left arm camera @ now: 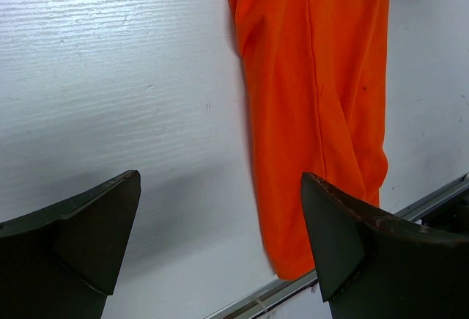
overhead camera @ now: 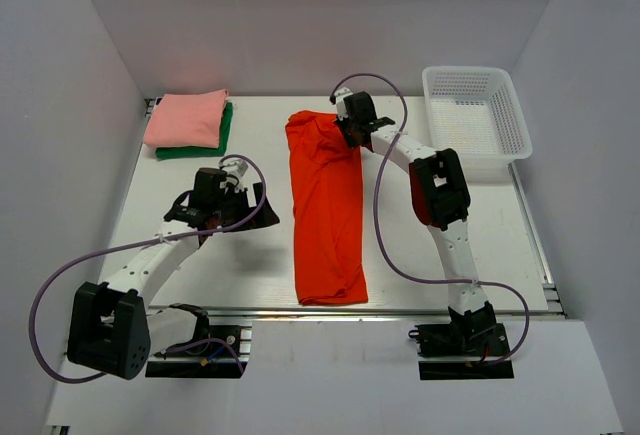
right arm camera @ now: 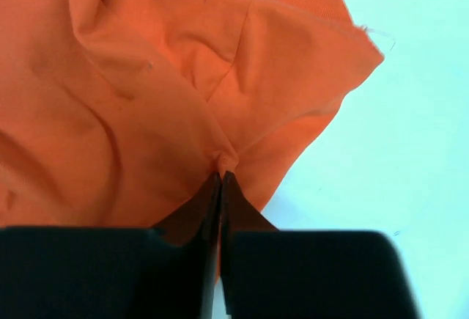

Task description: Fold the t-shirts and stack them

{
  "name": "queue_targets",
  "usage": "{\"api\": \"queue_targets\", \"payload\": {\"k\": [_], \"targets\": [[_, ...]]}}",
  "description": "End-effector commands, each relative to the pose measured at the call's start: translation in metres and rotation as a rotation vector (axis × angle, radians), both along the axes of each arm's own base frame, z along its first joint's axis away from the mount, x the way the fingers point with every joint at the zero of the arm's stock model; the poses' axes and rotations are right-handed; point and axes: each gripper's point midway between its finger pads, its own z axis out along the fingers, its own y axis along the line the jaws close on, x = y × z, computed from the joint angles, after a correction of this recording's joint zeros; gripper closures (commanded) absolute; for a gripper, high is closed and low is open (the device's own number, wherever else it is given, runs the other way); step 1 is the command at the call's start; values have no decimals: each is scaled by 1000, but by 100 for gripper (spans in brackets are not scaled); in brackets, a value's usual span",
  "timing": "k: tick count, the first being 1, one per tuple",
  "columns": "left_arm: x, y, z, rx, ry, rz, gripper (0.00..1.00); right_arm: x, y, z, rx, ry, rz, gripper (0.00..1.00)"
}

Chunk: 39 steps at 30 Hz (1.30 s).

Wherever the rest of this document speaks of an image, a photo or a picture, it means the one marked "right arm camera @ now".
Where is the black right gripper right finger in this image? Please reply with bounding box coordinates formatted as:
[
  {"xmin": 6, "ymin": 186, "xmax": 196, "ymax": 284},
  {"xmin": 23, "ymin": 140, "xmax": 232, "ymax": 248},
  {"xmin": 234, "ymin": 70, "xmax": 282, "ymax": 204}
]
[{"xmin": 221, "ymin": 172, "xmax": 414, "ymax": 318}]

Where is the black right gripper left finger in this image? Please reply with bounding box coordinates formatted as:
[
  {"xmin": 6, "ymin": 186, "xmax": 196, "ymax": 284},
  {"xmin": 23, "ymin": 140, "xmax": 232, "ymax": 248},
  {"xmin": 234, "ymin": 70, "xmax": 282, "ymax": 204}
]
[{"xmin": 1, "ymin": 173, "xmax": 221, "ymax": 318}]

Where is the orange t-shirt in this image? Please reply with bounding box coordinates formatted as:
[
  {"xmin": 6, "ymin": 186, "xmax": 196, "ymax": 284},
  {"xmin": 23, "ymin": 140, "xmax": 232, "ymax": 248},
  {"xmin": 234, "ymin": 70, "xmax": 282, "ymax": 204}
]
[{"xmin": 1, "ymin": 0, "xmax": 383, "ymax": 227}]

